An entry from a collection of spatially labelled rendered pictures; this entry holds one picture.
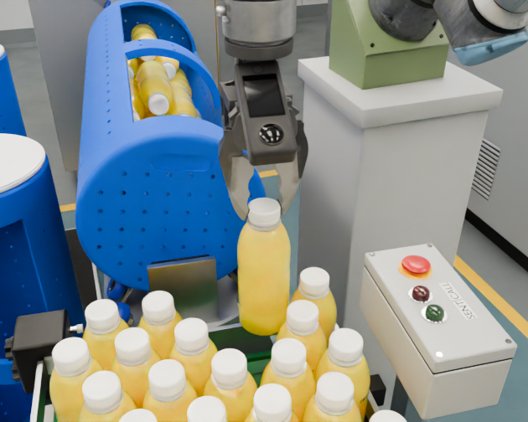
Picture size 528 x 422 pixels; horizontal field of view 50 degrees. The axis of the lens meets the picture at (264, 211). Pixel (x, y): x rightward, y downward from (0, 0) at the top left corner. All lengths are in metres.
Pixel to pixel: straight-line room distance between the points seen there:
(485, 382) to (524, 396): 1.48
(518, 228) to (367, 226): 1.48
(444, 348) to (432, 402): 0.07
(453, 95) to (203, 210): 0.59
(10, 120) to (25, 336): 1.22
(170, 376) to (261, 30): 0.37
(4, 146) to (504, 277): 2.06
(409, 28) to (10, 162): 0.83
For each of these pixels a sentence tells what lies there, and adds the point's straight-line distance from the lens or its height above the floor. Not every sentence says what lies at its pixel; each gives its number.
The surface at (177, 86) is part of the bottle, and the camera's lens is 1.28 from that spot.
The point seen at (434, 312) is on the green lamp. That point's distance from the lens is 0.69.
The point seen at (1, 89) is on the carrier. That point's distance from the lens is 1.95.
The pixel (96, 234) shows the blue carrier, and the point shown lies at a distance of 0.86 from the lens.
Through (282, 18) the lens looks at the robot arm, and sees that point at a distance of 0.58.
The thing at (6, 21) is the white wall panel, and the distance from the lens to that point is 5.95.
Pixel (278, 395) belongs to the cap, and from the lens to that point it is 0.62.
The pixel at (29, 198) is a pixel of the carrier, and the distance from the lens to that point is 1.18.
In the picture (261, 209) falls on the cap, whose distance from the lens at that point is 0.67.
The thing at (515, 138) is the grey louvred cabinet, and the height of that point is 0.55.
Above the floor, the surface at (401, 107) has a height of 1.14.
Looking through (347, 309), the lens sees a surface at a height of 0.64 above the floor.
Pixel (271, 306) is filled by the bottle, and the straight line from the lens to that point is 0.73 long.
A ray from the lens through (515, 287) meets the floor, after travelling 2.64.
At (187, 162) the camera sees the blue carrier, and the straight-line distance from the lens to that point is 0.81.
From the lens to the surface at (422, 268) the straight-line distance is 0.75.
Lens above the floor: 1.56
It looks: 33 degrees down
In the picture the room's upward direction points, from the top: straight up
